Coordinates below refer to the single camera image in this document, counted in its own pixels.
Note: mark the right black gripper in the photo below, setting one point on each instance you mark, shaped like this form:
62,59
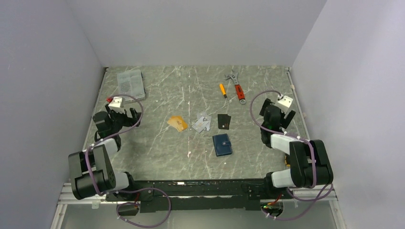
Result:
284,122

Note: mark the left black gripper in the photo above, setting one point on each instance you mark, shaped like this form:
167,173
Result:
130,121

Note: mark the blue leather card holder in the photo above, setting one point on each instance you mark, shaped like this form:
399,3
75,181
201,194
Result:
222,145

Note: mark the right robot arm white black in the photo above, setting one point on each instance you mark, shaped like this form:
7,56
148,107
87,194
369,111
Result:
307,162

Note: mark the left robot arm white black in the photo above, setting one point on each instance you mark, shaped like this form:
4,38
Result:
91,172

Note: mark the black card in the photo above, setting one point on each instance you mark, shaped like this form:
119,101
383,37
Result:
223,121

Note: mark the gold card stack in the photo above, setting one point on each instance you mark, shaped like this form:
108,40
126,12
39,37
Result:
178,123

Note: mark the silver card stack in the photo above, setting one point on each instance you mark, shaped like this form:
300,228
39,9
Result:
203,122

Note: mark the clear plastic screw box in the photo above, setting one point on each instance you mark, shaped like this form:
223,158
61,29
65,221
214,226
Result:
131,83

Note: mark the red handled adjustable wrench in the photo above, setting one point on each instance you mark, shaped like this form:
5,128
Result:
239,91

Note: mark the orange handled screwdriver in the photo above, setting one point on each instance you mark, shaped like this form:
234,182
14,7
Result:
223,91

